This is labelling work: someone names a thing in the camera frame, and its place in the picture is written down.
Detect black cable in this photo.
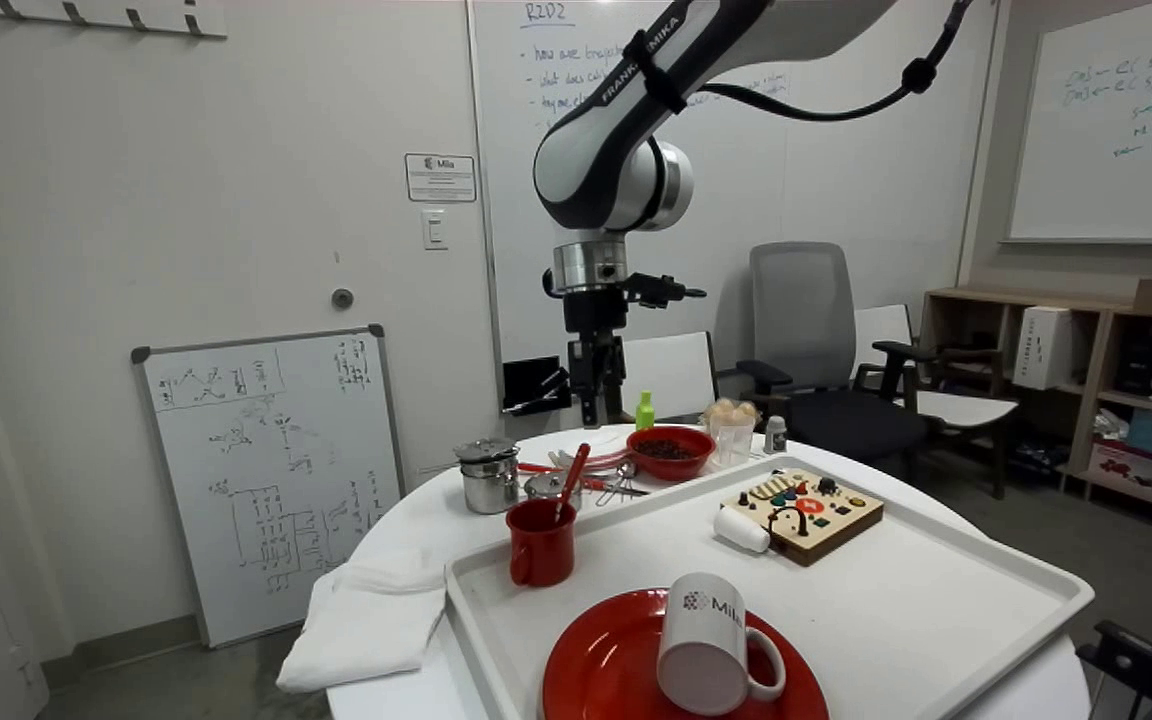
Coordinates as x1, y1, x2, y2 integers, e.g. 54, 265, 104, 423
694, 0, 981, 127

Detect red bowl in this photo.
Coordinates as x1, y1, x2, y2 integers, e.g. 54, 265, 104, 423
629, 423, 715, 479

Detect wall sign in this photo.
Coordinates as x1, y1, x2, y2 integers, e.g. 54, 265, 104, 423
402, 151, 475, 204

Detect red handled tongs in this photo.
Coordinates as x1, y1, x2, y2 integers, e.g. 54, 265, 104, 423
511, 449, 653, 501

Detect wooden shelf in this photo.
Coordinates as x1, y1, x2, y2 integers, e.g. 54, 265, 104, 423
925, 285, 1152, 505

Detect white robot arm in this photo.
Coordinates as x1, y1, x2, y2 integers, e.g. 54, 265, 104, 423
530, 0, 897, 403

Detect wooden busy board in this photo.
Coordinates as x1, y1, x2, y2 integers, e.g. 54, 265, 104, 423
710, 468, 884, 565

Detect white mug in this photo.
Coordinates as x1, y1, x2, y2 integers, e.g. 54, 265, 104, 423
654, 570, 788, 714

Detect green bottle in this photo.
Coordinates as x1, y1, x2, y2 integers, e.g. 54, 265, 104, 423
636, 390, 654, 427

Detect grey office chair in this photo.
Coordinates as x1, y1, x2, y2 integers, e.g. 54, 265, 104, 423
721, 241, 928, 474

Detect salt shaker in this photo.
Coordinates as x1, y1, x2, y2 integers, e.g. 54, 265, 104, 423
765, 415, 788, 453

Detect white plastic tray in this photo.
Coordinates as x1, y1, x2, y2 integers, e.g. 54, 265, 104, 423
448, 460, 1093, 720

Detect small metal pot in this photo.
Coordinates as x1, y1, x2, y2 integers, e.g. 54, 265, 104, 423
454, 438, 517, 516

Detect red spoon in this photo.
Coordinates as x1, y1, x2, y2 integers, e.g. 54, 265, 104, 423
556, 444, 591, 519

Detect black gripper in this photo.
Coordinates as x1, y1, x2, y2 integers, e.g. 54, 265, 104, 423
539, 273, 702, 401

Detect leaning whiteboard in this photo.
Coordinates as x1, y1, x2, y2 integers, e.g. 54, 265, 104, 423
137, 325, 402, 647

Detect white cloth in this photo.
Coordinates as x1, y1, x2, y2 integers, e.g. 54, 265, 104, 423
274, 553, 448, 692

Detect wall whiteboard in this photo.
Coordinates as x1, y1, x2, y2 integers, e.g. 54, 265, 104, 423
1011, 0, 1152, 245

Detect red cup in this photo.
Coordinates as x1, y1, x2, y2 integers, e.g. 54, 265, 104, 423
508, 501, 576, 589

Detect round white table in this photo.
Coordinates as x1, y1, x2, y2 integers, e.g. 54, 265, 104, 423
324, 420, 1096, 720

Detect red plate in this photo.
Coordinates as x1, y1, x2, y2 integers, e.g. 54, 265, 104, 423
539, 589, 826, 720

